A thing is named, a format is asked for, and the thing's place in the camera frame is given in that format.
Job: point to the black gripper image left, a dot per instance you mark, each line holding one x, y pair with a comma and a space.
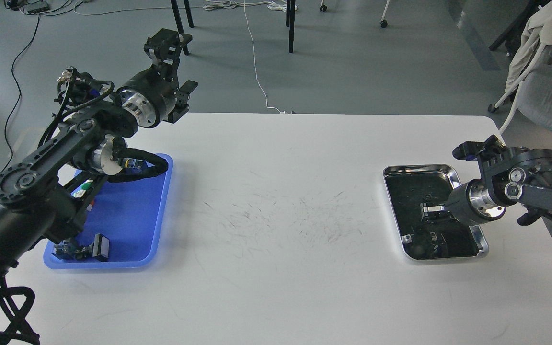
152, 95

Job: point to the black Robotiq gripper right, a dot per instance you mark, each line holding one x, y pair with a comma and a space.
470, 204

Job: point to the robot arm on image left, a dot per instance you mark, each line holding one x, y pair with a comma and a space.
47, 194

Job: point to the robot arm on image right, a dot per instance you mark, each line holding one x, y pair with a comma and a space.
509, 175

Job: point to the silver metal tray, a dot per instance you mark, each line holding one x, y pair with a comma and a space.
406, 185

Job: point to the blue plastic tray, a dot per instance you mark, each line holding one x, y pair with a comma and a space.
130, 215

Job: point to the black table leg left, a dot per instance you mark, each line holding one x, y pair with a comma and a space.
177, 15

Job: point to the black table leg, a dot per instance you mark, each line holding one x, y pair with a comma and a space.
290, 22
177, 15

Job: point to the black table leg right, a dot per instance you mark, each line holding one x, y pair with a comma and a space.
290, 22

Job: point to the beige jacket on chair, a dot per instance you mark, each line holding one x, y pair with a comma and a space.
535, 39

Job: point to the red button blue switch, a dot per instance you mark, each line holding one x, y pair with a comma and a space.
133, 166

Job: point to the green push button switch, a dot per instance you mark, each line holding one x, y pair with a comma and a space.
85, 186

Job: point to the black switch block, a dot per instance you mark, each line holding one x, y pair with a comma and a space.
98, 250

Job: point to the yellow button blue switch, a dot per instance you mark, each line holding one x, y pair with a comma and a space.
69, 250

